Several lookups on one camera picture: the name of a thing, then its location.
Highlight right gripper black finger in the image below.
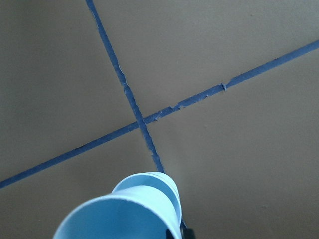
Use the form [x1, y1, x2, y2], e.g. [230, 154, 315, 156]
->
[165, 227, 195, 239]

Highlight light blue cup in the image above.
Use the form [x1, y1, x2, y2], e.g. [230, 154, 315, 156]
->
[112, 172, 182, 221]
[53, 186, 182, 239]

